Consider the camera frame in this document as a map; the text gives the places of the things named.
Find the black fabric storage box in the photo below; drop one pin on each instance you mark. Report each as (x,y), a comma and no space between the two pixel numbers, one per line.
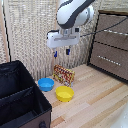
(20,96)

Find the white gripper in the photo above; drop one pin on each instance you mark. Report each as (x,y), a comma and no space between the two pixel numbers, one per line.
(61,39)

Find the colourful patterned snack box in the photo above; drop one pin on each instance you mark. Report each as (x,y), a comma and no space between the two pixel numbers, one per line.
(64,75)

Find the yellow plastic bowl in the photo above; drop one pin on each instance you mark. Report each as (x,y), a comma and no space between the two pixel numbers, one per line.
(64,93)

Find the dark wooden drawer cabinet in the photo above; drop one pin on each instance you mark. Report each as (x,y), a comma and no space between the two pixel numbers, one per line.
(100,11)

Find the grey patterned mat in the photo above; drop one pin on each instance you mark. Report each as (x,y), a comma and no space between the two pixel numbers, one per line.
(30,33)

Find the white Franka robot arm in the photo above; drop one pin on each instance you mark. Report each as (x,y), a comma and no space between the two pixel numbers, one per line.
(71,13)

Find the blue plastic bowl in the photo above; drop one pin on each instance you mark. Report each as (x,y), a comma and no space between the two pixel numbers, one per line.
(46,84)

